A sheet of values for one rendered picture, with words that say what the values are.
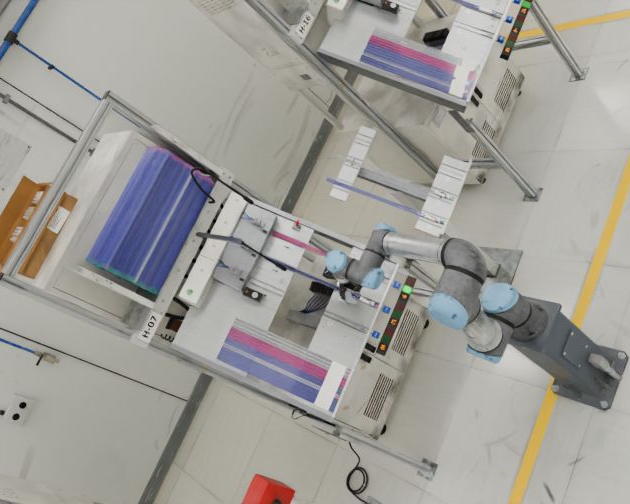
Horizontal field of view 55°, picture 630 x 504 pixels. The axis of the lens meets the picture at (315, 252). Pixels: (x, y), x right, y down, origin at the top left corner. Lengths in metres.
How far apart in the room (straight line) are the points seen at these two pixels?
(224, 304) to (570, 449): 1.49
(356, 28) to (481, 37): 0.56
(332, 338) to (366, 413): 0.67
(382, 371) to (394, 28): 1.60
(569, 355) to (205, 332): 1.39
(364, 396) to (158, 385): 1.71
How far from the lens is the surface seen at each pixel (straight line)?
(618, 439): 2.67
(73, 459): 4.20
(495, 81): 3.54
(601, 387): 2.70
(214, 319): 2.53
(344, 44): 2.93
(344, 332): 2.47
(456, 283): 1.71
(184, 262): 2.48
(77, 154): 2.34
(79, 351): 3.99
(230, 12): 3.00
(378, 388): 3.04
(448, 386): 3.06
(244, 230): 2.53
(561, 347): 2.37
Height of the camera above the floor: 2.45
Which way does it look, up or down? 36 degrees down
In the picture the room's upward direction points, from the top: 56 degrees counter-clockwise
